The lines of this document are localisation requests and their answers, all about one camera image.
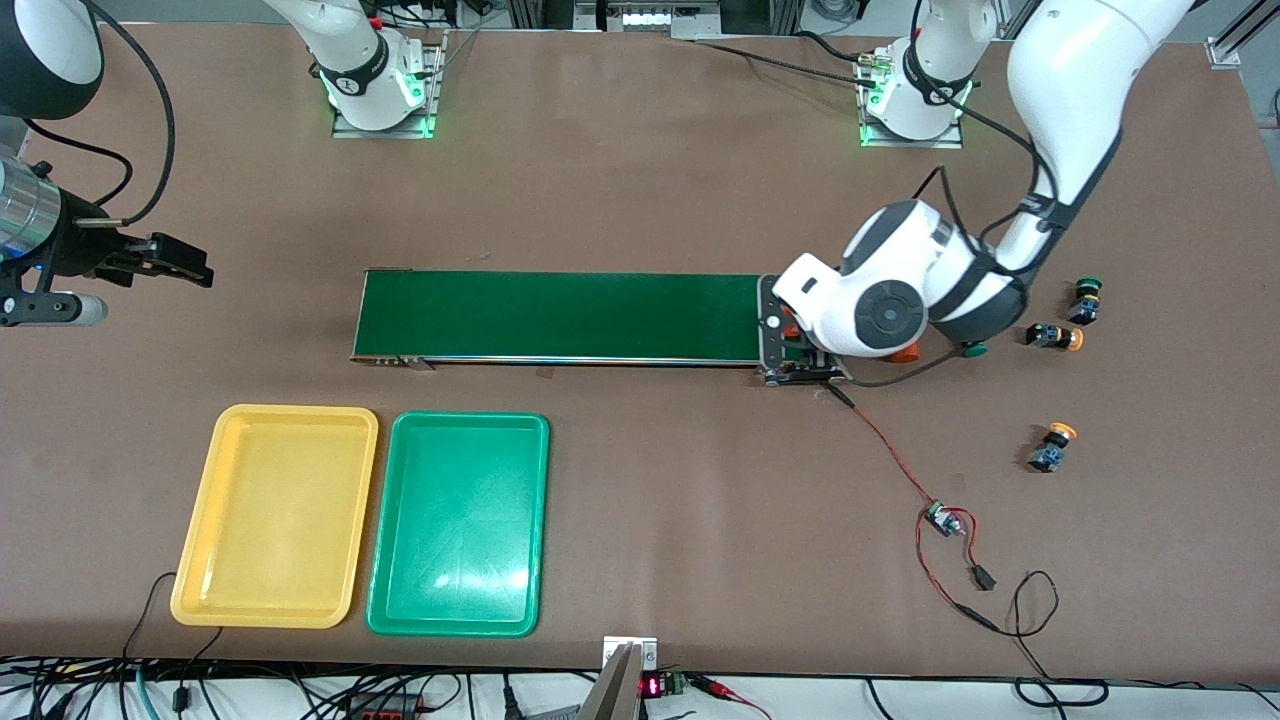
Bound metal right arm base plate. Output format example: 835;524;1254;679
332;28;446;139

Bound white background equipment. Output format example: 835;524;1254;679
575;0;723;39

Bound aluminium stand bracket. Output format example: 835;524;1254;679
602;635;659;720

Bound black braided cable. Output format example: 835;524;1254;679
690;38;871;86

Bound red clip lead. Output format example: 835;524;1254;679
695;675;773;720

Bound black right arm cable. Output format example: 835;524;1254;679
20;0;178;226

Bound yellow plastic tray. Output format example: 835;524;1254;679
170;404;380;630

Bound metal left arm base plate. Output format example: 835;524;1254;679
858;50;966;149

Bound thin black looped cable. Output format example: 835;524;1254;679
1012;570;1111;709

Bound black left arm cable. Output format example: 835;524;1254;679
845;100;1063;388

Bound red black conveyor power cable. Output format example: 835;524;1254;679
825;383;941;513

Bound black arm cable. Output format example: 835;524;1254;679
845;100;1063;388
20;0;178;226

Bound green plastic tray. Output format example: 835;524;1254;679
365;411;551;638

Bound black power strip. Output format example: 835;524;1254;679
345;690;426;720

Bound red black lead wire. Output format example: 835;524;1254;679
915;508;1001;633

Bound green belt conveyor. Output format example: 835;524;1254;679
350;268;849;387

